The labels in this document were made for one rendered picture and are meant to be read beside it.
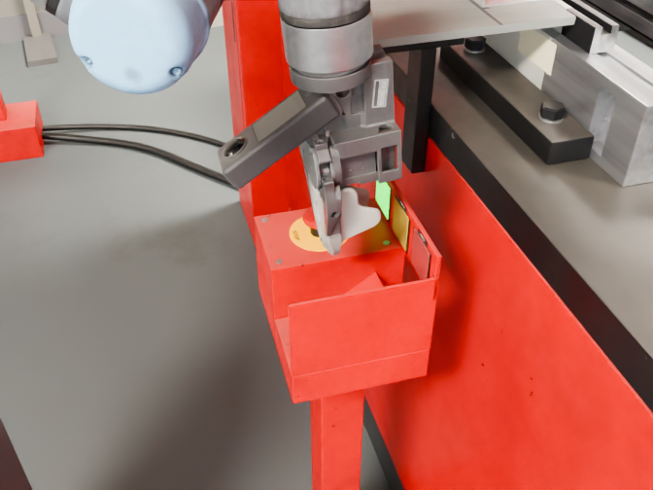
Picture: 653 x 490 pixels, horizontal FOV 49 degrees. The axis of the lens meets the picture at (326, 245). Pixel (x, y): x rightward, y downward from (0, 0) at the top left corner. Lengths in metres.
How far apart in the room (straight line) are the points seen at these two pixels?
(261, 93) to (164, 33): 1.40
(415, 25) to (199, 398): 1.12
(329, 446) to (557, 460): 0.34
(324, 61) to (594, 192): 0.35
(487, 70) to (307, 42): 0.41
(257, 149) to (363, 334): 0.25
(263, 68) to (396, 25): 1.02
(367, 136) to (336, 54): 0.09
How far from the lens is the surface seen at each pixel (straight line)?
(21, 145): 2.66
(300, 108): 0.63
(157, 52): 0.45
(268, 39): 1.78
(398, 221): 0.82
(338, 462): 1.06
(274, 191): 1.99
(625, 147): 0.81
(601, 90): 0.84
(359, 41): 0.60
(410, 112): 0.94
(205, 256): 2.08
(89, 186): 2.46
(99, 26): 0.45
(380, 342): 0.79
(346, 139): 0.64
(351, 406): 0.97
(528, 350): 0.80
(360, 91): 0.64
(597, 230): 0.74
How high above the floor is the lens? 1.30
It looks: 38 degrees down
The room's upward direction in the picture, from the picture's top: straight up
